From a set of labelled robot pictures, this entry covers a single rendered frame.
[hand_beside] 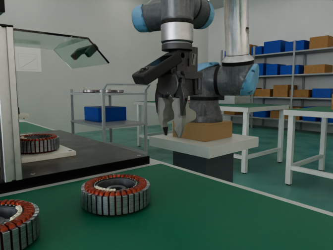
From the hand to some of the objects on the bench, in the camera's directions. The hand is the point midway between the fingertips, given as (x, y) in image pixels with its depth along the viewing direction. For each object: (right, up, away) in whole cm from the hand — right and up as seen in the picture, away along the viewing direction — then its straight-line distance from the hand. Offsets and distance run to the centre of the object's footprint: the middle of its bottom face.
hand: (170, 131), depth 68 cm
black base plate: (-44, -8, +16) cm, 47 cm away
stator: (-9, -12, -20) cm, 25 cm away
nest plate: (-35, -6, +8) cm, 36 cm away
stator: (-23, -13, -32) cm, 41 cm away
